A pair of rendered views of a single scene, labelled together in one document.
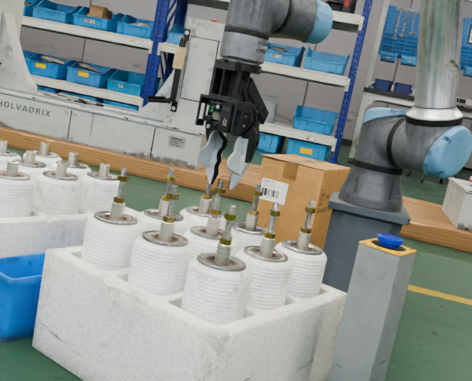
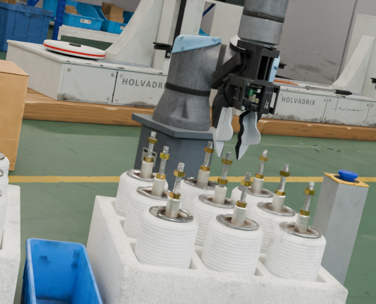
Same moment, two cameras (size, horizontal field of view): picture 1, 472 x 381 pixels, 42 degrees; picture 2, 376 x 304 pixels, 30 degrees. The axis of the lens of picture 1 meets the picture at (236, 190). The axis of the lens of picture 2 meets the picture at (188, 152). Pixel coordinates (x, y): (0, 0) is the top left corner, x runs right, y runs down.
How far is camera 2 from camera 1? 1.13 m
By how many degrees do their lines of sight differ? 51
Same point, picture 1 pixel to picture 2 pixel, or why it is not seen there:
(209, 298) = (316, 263)
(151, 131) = not seen: outside the picture
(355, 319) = (335, 239)
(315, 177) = (18, 84)
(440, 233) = (49, 108)
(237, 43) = (274, 31)
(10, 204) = not seen: outside the picture
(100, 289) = (213, 288)
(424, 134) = not seen: hidden behind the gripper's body
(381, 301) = (355, 221)
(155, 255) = (256, 240)
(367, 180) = (195, 105)
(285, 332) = not seen: hidden behind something
